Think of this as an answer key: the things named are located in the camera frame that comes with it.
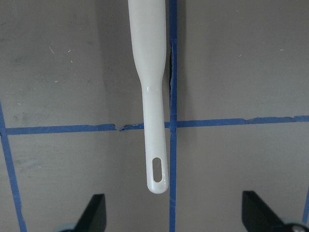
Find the beige hand brush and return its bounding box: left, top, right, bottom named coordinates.
left=128, top=0, right=169, bottom=194

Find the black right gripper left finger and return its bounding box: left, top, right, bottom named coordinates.
left=60, top=194, right=107, bottom=232

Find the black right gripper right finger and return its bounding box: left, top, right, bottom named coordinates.
left=241, top=190, right=309, bottom=232

